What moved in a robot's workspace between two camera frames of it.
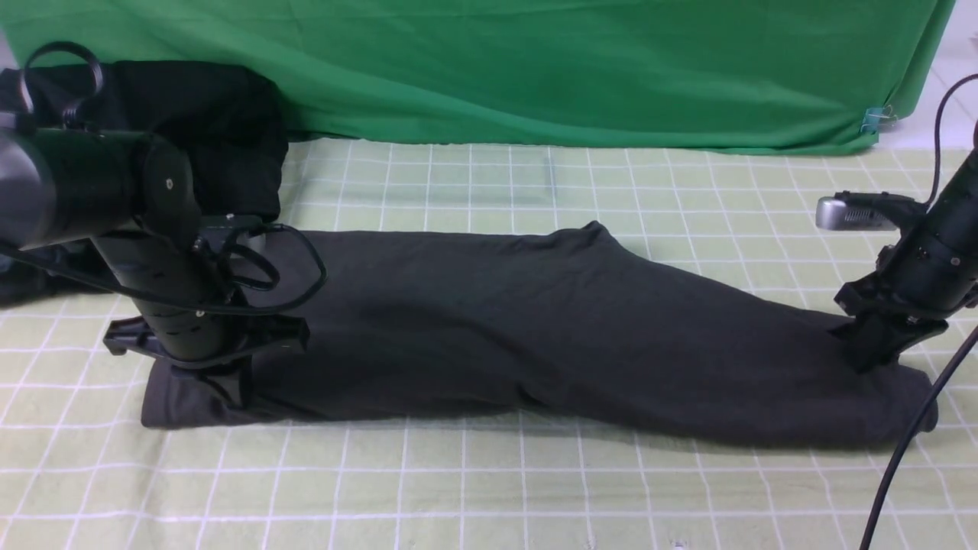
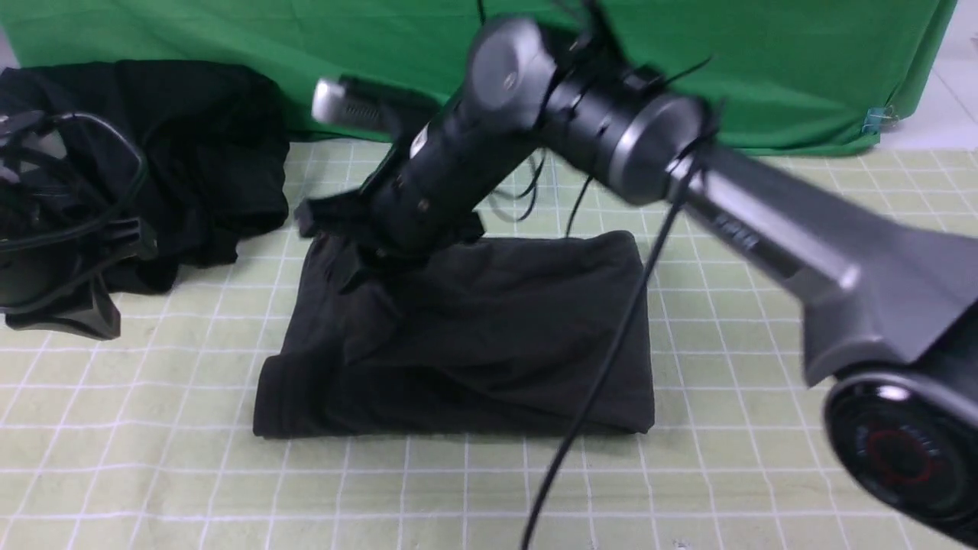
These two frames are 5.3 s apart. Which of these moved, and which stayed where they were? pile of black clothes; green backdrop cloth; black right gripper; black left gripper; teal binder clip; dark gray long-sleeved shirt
Moved: black right gripper; dark gray long-sleeved shirt; black left gripper
Stayed: teal binder clip; green backdrop cloth; pile of black clothes
